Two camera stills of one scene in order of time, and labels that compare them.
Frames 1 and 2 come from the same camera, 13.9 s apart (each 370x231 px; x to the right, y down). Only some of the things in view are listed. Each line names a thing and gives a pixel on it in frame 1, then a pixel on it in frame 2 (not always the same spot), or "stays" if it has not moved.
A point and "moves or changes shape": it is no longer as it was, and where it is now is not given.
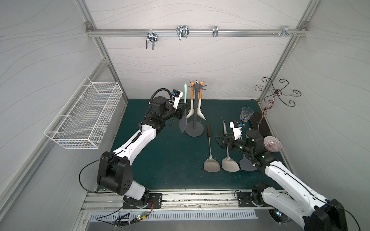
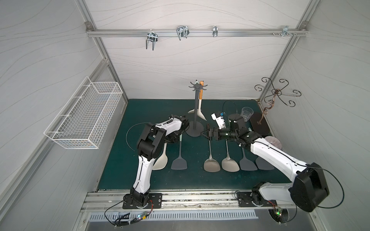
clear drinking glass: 246,113 stays
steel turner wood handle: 211,165 stays
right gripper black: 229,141 -> 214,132
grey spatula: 183,122 moves or changes shape
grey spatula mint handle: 245,164 stays
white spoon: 192,84 -> 160,163
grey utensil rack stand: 195,128 stays
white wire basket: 83,121 stays
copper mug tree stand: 270,98 stays
